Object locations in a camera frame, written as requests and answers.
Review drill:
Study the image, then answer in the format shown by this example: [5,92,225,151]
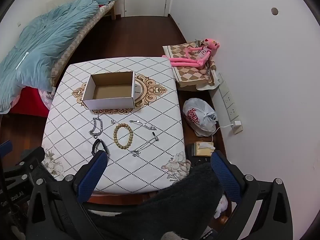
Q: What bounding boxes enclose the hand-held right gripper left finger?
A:
[26,150,109,240]

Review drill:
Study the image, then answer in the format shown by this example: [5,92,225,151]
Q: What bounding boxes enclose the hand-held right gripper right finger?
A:
[210,150,293,240]

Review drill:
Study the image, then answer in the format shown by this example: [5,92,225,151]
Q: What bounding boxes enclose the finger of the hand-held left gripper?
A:
[0,140,46,180]

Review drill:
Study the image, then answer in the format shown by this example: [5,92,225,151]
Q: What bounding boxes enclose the black watch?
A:
[92,138,109,156]

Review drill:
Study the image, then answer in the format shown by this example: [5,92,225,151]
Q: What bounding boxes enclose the silver chain bracelet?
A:
[89,117,103,139]

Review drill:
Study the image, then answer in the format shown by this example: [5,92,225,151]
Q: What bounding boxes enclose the thin silver bracelet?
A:
[129,120,155,130]

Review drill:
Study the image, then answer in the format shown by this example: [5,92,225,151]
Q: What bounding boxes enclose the cardboard box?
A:
[82,71,135,110]

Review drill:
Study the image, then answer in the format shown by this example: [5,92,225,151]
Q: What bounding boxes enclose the white fluffy cloth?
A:
[214,194,232,218]

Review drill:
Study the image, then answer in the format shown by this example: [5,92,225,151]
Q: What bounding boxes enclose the yellow tissue box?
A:
[194,142,215,157]

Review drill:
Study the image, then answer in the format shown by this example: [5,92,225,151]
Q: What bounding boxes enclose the red bed sheet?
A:
[10,86,50,117]

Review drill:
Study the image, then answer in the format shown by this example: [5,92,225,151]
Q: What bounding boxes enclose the white plastic bag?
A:
[182,98,218,137]

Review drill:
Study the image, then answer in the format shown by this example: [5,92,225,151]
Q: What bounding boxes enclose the dark fuzzy clothing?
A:
[82,162,225,240]

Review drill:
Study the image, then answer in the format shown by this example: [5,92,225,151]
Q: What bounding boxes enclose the brown checkered mat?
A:
[162,41,218,91]

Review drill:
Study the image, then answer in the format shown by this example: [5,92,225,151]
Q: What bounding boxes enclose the light blue duvet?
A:
[0,0,117,113]

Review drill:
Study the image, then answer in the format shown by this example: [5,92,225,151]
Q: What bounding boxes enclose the pink plush toy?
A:
[168,38,220,68]

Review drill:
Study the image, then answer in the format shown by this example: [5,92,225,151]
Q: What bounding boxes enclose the bed with patterned mattress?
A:
[0,0,118,118]

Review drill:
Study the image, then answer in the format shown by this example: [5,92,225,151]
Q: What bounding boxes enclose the white charger cable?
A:
[209,124,233,144]

